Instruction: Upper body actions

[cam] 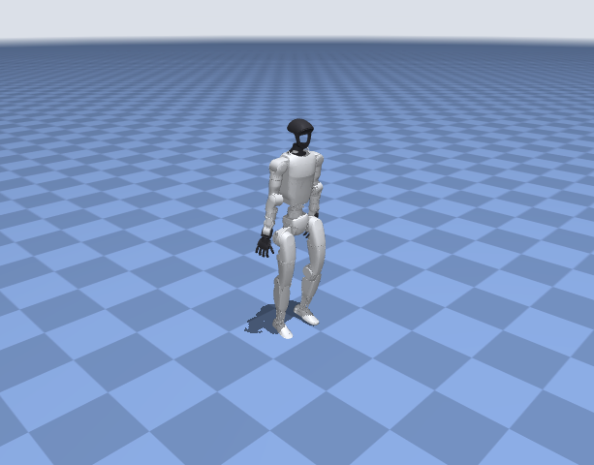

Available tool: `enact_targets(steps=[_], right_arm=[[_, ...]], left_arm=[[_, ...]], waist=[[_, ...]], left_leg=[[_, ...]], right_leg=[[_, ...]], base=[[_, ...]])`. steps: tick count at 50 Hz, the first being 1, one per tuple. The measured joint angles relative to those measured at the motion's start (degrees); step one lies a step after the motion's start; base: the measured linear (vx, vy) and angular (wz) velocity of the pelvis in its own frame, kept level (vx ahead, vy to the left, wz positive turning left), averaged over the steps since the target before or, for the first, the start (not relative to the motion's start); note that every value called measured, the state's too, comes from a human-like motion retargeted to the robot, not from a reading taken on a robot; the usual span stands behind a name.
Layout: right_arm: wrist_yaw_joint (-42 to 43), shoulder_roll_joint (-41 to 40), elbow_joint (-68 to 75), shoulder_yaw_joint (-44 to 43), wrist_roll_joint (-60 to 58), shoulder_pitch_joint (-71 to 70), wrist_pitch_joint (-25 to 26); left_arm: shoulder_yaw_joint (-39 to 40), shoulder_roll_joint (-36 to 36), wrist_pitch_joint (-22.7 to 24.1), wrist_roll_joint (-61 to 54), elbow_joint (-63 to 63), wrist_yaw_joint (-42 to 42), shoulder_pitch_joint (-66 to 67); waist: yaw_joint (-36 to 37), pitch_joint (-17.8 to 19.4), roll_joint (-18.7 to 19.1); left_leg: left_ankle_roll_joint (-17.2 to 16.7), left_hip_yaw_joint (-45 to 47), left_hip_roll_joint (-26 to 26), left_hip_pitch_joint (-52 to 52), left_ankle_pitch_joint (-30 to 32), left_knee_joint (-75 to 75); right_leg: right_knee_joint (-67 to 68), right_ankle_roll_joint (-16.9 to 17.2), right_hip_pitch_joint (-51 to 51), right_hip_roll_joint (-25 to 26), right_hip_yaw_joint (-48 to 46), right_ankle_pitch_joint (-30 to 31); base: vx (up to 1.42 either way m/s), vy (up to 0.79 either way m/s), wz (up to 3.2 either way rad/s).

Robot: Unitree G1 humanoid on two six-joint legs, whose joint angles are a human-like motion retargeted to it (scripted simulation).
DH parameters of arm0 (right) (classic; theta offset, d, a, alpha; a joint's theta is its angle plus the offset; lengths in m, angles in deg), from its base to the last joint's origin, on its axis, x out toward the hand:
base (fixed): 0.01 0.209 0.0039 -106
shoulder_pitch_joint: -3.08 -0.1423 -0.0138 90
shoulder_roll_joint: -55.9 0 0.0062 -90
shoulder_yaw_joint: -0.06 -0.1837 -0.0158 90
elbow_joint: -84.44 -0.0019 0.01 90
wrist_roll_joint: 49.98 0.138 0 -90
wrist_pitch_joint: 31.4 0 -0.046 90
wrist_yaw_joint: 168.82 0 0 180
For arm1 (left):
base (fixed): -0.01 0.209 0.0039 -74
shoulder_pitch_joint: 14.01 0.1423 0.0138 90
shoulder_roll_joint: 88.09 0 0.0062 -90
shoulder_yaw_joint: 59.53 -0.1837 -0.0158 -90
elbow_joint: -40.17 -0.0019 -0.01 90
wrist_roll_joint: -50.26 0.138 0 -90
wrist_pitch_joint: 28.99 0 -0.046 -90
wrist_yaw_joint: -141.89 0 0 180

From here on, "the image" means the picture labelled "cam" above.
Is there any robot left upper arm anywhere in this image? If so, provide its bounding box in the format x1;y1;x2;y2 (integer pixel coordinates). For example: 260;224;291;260
311;151;324;195

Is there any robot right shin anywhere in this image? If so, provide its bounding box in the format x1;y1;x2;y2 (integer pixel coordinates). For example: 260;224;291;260
273;277;290;326

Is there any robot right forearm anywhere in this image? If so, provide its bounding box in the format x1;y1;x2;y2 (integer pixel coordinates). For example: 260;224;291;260
263;195;278;236

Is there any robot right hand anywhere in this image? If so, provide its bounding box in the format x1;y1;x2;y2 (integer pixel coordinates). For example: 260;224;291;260
255;229;274;258

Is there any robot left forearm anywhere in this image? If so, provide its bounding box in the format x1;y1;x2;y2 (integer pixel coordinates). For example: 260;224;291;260
308;191;322;216

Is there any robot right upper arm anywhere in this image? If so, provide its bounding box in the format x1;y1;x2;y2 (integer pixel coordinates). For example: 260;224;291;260
268;157;289;206

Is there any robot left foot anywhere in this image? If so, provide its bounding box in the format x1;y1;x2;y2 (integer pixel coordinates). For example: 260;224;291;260
294;304;319;326

